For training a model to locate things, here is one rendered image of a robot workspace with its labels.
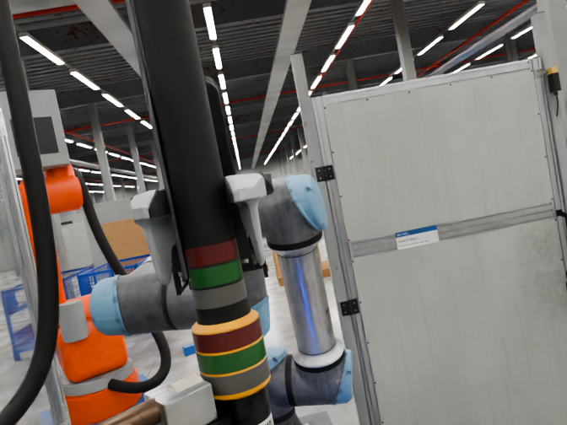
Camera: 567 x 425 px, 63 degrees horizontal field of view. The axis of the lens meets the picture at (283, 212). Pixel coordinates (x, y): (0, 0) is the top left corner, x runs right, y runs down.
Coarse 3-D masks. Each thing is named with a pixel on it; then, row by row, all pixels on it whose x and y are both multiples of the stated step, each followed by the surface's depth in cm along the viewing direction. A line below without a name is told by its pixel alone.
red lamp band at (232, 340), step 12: (252, 324) 28; (192, 336) 29; (204, 336) 27; (216, 336) 27; (228, 336) 27; (240, 336) 27; (252, 336) 28; (204, 348) 28; (216, 348) 27; (228, 348) 27
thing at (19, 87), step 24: (0, 0) 22; (0, 24) 22; (0, 48) 22; (24, 96) 23; (24, 120) 23; (24, 144) 23; (24, 168) 23; (48, 216) 23; (48, 240) 23; (48, 264) 23; (48, 288) 23; (48, 312) 23; (48, 336) 23; (48, 360) 22; (24, 384) 22; (24, 408) 22
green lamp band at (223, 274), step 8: (224, 264) 28; (232, 264) 28; (240, 264) 29; (192, 272) 28; (200, 272) 28; (208, 272) 27; (216, 272) 28; (224, 272) 28; (232, 272) 28; (240, 272) 29; (192, 280) 28; (200, 280) 28; (208, 280) 28; (216, 280) 28; (224, 280) 28; (232, 280) 28
